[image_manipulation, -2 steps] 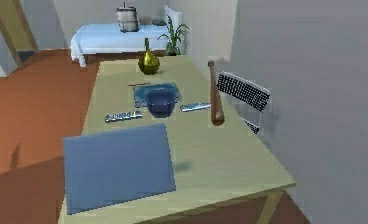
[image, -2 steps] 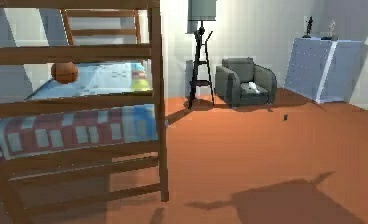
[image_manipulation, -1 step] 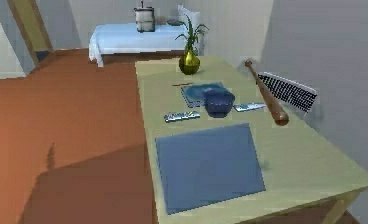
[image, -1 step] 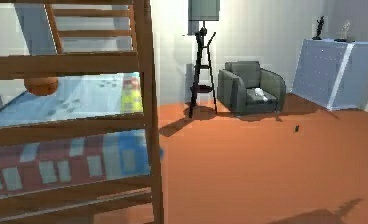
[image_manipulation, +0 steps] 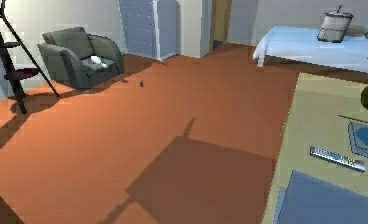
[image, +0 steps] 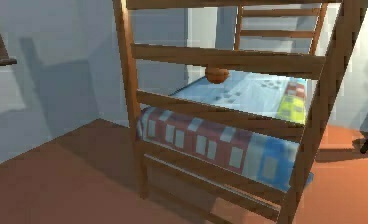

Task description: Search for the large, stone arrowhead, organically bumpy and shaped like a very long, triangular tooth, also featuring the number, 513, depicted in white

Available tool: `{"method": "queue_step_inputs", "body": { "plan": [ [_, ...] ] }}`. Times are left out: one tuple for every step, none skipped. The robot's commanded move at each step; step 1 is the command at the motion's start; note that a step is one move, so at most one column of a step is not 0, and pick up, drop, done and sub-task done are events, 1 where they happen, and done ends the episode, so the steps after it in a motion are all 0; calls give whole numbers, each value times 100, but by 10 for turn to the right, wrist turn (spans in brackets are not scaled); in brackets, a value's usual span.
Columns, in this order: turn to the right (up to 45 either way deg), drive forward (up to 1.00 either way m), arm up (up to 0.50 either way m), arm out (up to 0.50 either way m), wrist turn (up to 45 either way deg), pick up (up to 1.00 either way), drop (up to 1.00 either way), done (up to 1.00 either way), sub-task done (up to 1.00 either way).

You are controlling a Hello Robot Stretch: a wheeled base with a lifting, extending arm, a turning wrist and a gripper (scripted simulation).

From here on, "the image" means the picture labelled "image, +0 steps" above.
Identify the patterned blue red bed cover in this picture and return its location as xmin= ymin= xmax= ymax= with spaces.
xmin=135 ymin=70 xmax=315 ymax=193

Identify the orange basketball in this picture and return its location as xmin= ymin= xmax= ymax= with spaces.
xmin=204 ymin=66 xmax=230 ymax=85

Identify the brown wooden bed frame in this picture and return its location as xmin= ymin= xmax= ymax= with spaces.
xmin=111 ymin=0 xmax=368 ymax=224

